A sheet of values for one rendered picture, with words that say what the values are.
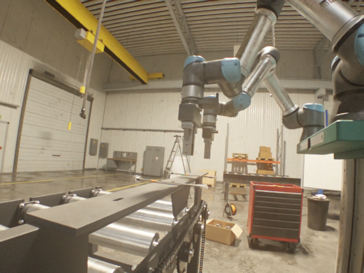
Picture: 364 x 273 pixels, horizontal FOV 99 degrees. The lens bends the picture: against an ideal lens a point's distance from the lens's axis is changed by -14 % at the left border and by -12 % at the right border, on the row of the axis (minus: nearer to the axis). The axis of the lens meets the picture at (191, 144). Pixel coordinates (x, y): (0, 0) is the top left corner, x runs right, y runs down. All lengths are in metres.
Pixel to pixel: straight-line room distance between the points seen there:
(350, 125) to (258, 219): 2.43
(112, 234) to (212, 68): 0.80
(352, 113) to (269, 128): 10.55
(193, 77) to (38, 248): 0.55
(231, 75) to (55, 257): 0.57
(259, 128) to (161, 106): 6.40
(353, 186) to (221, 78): 0.80
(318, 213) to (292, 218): 1.39
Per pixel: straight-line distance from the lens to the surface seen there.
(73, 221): 0.27
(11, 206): 1.37
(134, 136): 12.60
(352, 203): 1.09
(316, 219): 4.35
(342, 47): 0.62
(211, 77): 0.60
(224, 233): 2.99
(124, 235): 0.90
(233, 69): 0.58
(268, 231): 2.98
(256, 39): 0.77
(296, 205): 2.98
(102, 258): 1.91
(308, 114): 1.17
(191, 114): 0.53
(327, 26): 0.65
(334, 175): 5.16
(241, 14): 10.56
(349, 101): 0.67
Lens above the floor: 1.25
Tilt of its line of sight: 5 degrees up
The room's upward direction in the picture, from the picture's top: 4 degrees clockwise
